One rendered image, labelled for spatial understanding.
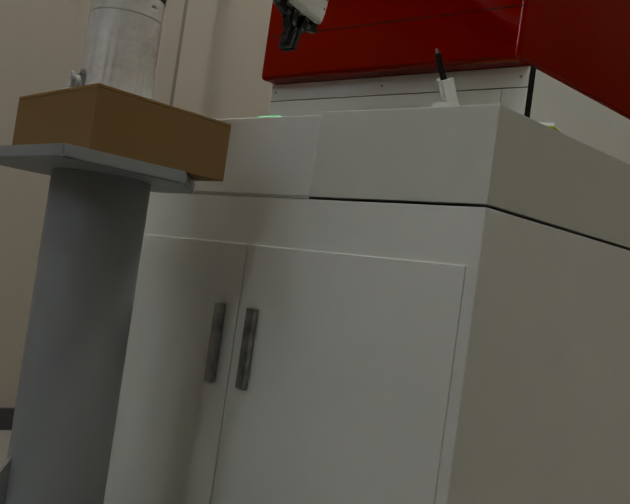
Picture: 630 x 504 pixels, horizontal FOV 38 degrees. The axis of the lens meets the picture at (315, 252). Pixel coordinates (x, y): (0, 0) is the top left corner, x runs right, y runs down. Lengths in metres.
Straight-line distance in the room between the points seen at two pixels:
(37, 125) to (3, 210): 2.03
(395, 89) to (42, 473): 1.29
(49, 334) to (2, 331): 2.11
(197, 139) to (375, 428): 0.53
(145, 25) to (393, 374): 0.68
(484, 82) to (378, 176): 0.75
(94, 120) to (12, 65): 2.21
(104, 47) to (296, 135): 0.35
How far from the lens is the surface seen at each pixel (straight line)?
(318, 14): 1.77
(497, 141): 1.35
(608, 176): 1.65
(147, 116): 1.43
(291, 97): 2.55
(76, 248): 1.47
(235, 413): 1.63
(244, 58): 4.18
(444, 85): 1.78
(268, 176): 1.63
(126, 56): 1.53
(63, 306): 1.47
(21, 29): 3.62
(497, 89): 2.14
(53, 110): 1.49
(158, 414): 1.79
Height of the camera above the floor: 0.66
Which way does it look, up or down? 3 degrees up
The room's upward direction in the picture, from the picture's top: 8 degrees clockwise
